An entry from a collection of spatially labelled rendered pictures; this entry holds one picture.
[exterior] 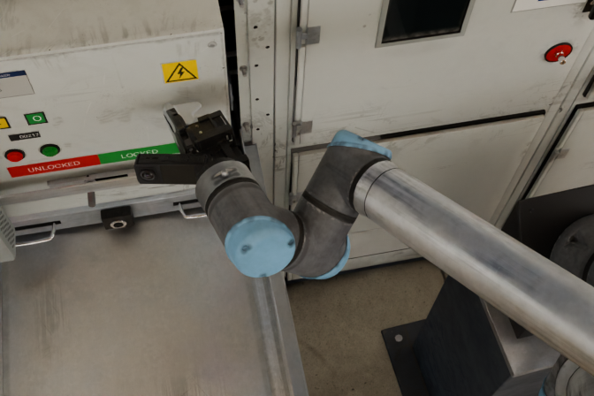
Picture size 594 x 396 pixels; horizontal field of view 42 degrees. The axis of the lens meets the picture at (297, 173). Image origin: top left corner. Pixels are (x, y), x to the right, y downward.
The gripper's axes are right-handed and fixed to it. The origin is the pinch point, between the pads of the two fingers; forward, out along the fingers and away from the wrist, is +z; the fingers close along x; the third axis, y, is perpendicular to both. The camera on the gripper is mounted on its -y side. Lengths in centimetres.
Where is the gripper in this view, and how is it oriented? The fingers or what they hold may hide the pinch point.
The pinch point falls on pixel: (164, 110)
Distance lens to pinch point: 132.9
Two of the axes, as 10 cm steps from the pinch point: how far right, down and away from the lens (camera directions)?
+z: -4.4, -6.2, 6.5
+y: 8.9, -3.7, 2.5
